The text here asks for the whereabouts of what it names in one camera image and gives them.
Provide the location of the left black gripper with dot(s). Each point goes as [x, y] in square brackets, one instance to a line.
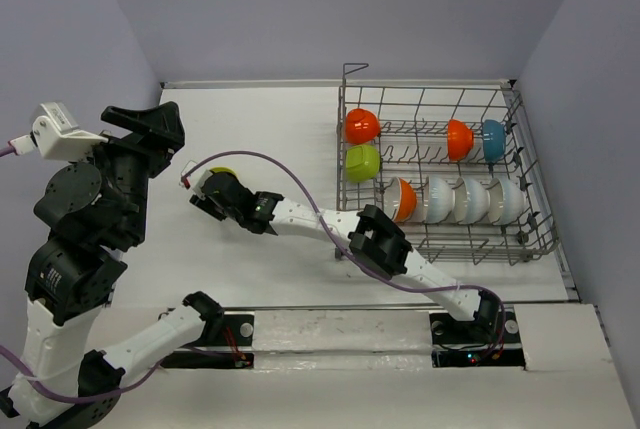
[162, 129]

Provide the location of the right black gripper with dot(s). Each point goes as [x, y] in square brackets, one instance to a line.
[207, 205]

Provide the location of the lime green square bowl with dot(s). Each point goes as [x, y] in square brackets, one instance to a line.
[362, 163]

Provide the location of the yellow striped bowl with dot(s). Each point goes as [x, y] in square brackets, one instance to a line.
[400, 200]

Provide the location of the small orange bowl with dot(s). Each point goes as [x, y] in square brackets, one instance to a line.
[460, 140]

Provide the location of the blue bowl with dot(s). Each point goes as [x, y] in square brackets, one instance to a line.
[494, 140]

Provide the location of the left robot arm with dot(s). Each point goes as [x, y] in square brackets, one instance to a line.
[62, 384]

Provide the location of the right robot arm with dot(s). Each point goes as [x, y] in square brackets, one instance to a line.
[369, 236]

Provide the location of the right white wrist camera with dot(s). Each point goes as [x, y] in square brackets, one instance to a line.
[194, 180]

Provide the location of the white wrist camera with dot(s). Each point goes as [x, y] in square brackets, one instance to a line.
[56, 135]
[194, 180]

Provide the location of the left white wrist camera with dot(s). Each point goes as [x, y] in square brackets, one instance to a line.
[56, 135]

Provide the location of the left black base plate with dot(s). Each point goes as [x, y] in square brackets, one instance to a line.
[231, 348]

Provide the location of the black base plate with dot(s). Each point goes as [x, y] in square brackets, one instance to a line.
[452, 347]
[231, 348]

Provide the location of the grey wire dish rack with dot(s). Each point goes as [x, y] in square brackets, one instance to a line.
[413, 146]

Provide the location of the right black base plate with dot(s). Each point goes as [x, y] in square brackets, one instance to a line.
[452, 347]

